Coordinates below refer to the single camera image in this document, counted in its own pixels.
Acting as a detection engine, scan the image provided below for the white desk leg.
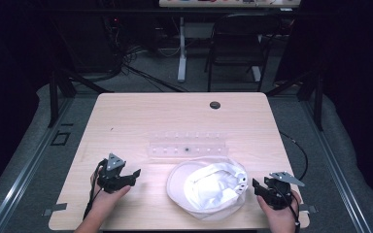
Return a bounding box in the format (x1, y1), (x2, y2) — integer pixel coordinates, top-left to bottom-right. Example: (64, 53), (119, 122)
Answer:
(252, 65), (262, 83)
(177, 16), (188, 83)

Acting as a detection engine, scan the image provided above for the clear acrylic rack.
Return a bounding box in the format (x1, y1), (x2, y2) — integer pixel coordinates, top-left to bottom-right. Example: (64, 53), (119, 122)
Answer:
(147, 130), (230, 160)

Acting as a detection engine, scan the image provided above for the grey tape strip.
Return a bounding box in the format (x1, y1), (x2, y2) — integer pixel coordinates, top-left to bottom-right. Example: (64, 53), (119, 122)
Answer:
(41, 202), (69, 217)
(298, 203), (319, 216)

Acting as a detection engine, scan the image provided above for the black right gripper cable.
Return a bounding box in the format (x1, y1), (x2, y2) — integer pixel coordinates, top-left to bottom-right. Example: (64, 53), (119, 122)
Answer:
(272, 183), (303, 233)

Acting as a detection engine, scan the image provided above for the black metal stand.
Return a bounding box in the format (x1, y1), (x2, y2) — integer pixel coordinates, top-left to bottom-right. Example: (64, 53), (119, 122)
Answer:
(264, 68), (325, 132)
(46, 68), (115, 129)

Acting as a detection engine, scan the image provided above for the bundle of black floor cables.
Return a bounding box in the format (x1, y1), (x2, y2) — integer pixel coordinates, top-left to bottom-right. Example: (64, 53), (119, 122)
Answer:
(102, 16), (190, 94)

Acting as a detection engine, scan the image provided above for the black folding chair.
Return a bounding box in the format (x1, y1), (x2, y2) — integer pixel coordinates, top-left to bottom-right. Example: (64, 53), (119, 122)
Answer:
(204, 13), (282, 93)

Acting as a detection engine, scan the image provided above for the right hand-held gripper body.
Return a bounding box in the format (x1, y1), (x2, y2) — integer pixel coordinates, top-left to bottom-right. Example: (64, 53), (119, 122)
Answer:
(261, 171), (306, 211)

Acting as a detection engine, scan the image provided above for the person's left hand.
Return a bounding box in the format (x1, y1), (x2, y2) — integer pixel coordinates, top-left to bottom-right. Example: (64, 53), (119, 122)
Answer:
(89, 167), (132, 212)

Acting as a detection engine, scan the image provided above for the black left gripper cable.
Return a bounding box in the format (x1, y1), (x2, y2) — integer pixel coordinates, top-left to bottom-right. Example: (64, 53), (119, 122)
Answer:
(83, 160), (106, 221)

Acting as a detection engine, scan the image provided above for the aluminium floor rail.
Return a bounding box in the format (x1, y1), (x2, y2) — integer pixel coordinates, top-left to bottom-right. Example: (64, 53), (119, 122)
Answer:
(300, 99), (373, 233)
(0, 96), (76, 233)

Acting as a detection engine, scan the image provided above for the person's right hand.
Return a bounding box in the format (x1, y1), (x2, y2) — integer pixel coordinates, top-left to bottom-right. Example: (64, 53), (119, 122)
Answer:
(256, 189), (303, 228)

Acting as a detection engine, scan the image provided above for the light desk top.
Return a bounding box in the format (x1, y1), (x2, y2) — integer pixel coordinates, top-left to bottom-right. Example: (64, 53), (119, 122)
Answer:
(158, 0), (302, 9)

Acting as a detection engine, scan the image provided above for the white cap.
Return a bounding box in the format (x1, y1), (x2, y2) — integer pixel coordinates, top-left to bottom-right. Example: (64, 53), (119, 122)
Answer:
(166, 156), (250, 222)

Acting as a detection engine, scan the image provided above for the thin black floor cable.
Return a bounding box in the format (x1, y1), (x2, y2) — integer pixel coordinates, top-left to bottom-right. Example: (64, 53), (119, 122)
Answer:
(279, 130), (309, 182)

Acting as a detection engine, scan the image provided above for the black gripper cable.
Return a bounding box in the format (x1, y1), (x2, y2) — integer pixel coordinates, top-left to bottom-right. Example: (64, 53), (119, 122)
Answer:
(272, 183), (303, 233)
(83, 160), (106, 221)

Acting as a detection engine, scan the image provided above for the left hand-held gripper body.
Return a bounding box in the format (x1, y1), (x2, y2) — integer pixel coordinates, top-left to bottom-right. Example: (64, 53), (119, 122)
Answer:
(96, 152), (137, 194)

